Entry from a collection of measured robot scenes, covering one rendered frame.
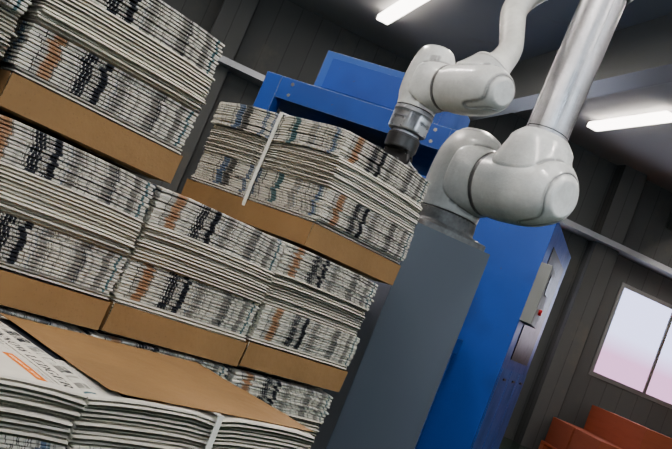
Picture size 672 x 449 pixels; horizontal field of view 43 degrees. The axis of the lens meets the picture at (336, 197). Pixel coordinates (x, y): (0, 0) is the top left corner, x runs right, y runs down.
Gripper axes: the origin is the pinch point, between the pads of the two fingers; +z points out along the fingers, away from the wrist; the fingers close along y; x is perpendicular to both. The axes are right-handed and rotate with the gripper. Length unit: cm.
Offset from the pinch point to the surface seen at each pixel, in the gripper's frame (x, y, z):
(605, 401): 818, -248, 18
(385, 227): -16.5, 17.6, 2.9
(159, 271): -64, 19, 25
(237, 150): -35.6, -9.1, -0.3
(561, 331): 734, -288, -34
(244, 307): -44, 18, 26
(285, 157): -35.7, 4.4, -1.6
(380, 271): -12.8, 17.7, 11.0
